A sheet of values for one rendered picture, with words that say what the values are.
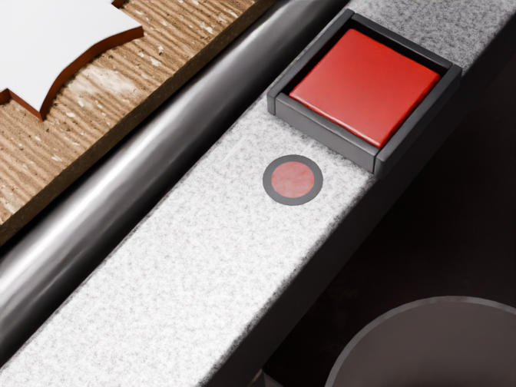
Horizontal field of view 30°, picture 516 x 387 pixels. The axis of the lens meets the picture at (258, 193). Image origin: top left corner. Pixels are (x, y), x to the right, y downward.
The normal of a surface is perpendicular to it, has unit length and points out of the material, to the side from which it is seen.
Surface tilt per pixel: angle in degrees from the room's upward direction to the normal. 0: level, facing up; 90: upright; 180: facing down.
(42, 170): 0
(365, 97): 0
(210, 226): 0
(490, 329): 87
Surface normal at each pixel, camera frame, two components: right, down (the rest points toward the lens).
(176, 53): -0.04, -0.53
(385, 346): 0.49, 0.69
